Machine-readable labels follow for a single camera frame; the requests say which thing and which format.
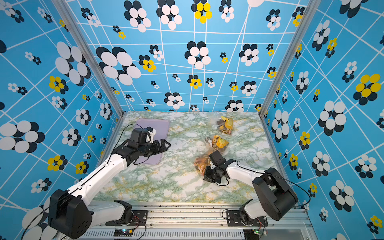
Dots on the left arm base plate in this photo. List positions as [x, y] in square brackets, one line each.
[138, 218]

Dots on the left controller board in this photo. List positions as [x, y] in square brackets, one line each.
[119, 233]

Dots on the aluminium front rail frame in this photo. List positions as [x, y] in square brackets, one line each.
[189, 221]

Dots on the ziploc bag of cookies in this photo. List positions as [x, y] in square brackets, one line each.
[201, 163]
[216, 143]
[222, 123]

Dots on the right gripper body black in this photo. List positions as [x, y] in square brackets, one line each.
[211, 174]

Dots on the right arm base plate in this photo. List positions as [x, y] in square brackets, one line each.
[241, 219]

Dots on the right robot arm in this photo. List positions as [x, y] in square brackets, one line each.
[274, 195]

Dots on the right controller board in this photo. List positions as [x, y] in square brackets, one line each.
[252, 234]

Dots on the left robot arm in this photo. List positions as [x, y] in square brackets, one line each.
[72, 212]

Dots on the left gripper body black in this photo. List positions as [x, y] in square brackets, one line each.
[147, 149]

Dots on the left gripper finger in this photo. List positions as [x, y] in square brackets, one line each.
[158, 151]
[163, 145]

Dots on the lilac plastic tray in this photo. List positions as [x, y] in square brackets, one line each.
[162, 128]

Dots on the controller board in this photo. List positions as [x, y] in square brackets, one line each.
[119, 233]
[252, 234]

